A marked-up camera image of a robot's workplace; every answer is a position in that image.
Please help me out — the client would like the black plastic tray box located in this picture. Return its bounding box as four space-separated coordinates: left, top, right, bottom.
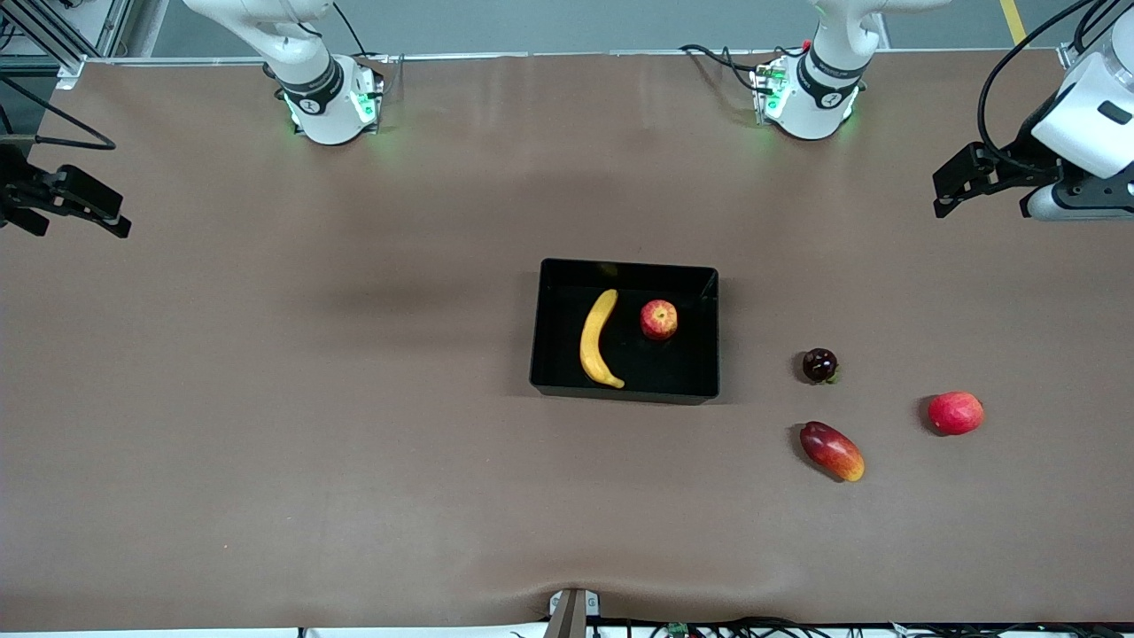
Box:
529 258 720 406

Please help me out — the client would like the small red yellow apple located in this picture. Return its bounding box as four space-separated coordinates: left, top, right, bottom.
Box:
640 300 680 342

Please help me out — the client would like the yellow banana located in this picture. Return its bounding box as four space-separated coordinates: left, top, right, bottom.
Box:
579 289 626 390

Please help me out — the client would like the large red apple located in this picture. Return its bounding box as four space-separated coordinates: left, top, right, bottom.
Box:
927 391 985 437

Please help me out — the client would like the red yellow mango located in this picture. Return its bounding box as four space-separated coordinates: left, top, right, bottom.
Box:
799 421 866 483

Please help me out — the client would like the brown table mat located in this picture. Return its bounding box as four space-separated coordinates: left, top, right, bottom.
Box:
0 49 1134 632

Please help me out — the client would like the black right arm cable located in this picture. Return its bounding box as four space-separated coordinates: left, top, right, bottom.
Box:
0 78 118 152

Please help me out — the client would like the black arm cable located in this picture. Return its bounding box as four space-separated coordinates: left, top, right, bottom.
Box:
977 0 1134 174
0 78 118 152

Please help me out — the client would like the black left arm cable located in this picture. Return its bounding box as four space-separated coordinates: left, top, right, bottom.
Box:
977 0 1134 174

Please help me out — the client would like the aluminium frame profile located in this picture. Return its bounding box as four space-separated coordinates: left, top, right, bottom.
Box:
0 0 136 89

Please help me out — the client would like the black left base cable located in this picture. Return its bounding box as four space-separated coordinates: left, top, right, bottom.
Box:
680 43 765 91

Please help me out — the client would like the black base cable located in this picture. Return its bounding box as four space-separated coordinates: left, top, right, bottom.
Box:
680 43 765 91
332 0 369 57

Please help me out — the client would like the black right base cable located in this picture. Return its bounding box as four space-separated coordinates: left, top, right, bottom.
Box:
332 0 369 57

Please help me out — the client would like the grey camera stand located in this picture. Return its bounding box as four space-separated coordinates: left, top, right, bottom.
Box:
545 587 602 638

